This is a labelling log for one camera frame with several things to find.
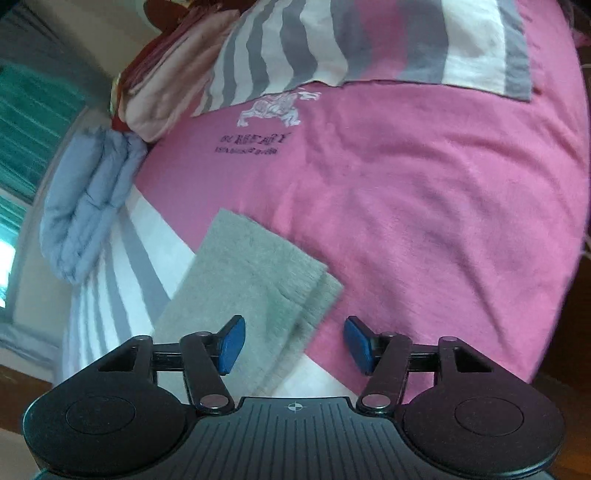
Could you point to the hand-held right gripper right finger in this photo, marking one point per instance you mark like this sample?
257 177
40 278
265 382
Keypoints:
359 344

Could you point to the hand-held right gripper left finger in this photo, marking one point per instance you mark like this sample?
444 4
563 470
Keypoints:
231 344

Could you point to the grey pants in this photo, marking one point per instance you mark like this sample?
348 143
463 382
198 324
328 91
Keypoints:
240 286

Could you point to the pink striped bed sheet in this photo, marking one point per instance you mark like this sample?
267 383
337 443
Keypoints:
415 194

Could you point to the folded light blue duvet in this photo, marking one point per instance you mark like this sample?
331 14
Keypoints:
87 198

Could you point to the folded pale pink blanket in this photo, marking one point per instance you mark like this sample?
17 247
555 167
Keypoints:
171 87

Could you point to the folded red blanket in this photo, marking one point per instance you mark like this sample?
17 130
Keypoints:
138 69

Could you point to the window with green curtain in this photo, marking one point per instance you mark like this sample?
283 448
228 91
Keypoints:
32 120

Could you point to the grey white striped pillow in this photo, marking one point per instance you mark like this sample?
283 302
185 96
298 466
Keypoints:
286 46

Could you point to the brown wooden headboard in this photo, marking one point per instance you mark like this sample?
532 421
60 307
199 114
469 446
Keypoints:
164 11

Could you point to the grey curtain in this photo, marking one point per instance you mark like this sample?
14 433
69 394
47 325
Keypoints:
27 46

